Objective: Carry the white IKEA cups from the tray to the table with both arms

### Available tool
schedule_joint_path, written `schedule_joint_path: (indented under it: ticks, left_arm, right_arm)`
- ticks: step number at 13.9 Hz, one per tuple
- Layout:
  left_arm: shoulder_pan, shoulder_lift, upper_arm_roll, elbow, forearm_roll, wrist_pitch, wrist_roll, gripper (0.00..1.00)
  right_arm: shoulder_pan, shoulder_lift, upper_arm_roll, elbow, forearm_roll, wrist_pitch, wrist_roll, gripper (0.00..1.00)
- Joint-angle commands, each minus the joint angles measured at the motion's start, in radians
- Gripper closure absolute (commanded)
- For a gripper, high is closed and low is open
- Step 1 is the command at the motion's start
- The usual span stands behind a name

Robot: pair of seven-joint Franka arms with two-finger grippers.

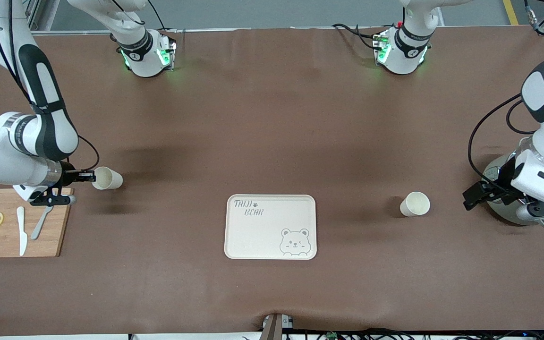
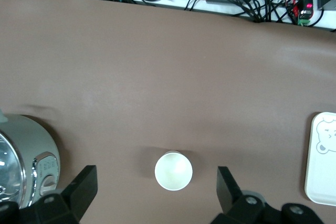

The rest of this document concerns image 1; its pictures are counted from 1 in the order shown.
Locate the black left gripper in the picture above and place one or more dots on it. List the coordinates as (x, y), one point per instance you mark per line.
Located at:
(502, 180)

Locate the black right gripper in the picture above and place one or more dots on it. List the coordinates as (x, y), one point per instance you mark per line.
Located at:
(67, 175)

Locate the white IKEA cup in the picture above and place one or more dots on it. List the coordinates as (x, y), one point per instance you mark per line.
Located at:
(416, 205)
(109, 178)

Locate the grey plastic knife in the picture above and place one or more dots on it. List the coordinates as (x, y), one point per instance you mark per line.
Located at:
(39, 224)

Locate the white plastic knife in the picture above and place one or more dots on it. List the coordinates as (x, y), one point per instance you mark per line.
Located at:
(21, 231)

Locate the brown table mat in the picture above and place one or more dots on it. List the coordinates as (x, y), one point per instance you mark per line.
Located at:
(253, 118)

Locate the white bear print tray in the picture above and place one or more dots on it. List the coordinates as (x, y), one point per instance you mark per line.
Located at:
(267, 236)

